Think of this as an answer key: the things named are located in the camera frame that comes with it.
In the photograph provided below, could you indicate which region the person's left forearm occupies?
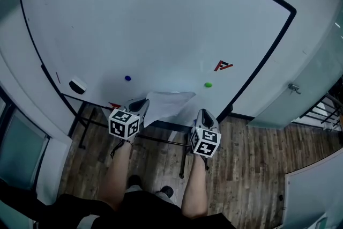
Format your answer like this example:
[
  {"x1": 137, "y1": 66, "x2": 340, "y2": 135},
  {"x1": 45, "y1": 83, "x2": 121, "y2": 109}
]
[{"x1": 100, "y1": 141, "x2": 135, "y2": 211}]

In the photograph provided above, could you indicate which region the black metal railing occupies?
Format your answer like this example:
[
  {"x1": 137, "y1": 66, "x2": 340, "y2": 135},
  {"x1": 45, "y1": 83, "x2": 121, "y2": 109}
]
[{"x1": 292, "y1": 93, "x2": 343, "y2": 132}]

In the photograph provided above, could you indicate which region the person's black shirt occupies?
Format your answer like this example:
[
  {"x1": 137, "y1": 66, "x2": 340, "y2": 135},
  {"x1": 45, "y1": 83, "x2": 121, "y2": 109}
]
[{"x1": 34, "y1": 190, "x2": 236, "y2": 229}]

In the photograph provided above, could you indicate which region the frosted glass door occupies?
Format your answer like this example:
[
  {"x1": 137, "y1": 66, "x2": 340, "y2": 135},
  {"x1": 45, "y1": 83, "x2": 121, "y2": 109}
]
[{"x1": 246, "y1": 16, "x2": 343, "y2": 129}]

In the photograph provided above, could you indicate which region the person's black shoe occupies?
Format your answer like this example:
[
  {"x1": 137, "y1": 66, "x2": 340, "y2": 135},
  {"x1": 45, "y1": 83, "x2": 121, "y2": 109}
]
[
  {"x1": 128, "y1": 174, "x2": 143, "y2": 188},
  {"x1": 160, "y1": 186, "x2": 175, "y2": 198}
]

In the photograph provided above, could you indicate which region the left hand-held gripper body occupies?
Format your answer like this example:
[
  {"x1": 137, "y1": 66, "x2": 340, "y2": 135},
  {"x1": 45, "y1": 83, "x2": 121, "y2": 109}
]
[{"x1": 108, "y1": 106, "x2": 146, "y2": 141}]

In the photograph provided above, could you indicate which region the white partition panel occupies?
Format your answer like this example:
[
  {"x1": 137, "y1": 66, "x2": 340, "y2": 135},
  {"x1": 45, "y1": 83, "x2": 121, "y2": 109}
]
[{"x1": 284, "y1": 147, "x2": 343, "y2": 229}]

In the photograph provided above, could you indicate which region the black whiteboard eraser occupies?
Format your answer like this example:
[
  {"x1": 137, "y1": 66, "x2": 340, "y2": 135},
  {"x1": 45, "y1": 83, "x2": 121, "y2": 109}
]
[{"x1": 69, "y1": 77, "x2": 88, "y2": 95}]

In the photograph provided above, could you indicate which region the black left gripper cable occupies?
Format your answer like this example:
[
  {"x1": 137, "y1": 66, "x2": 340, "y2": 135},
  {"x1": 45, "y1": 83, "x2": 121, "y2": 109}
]
[{"x1": 110, "y1": 139, "x2": 126, "y2": 159}]

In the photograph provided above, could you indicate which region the white paper sheet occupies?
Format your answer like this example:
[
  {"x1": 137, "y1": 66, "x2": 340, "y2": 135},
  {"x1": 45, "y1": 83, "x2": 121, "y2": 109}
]
[{"x1": 143, "y1": 91, "x2": 197, "y2": 128}]

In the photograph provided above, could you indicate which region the white whiteboard with black frame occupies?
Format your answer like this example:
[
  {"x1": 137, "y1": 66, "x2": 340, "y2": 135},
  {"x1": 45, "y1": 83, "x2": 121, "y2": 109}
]
[{"x1": 18, "y1": 0, "x2": 297, "y2": 127}]

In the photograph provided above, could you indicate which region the person's right forearm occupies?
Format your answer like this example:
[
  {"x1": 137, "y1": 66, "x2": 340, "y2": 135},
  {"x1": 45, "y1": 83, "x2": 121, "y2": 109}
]
[{"x1": 181, "y1": 154, "x2": 210, "y2": 219}]

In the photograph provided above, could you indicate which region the metal door handle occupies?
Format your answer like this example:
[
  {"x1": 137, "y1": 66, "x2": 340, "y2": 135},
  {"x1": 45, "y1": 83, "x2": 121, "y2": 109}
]
[{"x1": 288, "y1": 83, "x2": 302, "y2": 95}]

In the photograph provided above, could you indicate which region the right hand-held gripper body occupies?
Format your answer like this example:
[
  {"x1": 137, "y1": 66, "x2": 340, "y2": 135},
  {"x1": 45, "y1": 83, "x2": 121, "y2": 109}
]
[{"x1": 190, "y1": 122, "x2": 222, "y2": 158}]

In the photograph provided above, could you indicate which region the dark framed window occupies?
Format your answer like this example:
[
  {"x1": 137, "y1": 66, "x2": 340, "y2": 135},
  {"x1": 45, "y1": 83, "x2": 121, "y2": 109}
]
[{"x1": 0, "y1": 93, "x2": 51, "y2": 191}]

